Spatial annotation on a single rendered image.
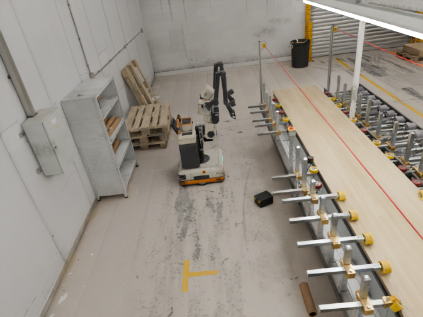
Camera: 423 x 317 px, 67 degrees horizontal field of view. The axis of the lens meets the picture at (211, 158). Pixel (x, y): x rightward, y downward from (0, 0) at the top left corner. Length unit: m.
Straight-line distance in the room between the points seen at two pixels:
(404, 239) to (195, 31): 8.64
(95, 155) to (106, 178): 0.39
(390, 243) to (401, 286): 0.36
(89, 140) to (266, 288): 2.82
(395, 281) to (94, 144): 3.60
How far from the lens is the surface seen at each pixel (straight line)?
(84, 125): 4.38
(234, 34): 10.28
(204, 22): 10.19
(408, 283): 2.43
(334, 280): 2.59
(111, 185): 4.76
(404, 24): 2.00
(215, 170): 4.55
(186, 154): 4.46
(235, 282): 3.42
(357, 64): 4.24
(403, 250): 2.62
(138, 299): 3.52
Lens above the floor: 2.70
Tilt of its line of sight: 30 degrees down
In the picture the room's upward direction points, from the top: 8 degrees counter-clockwise
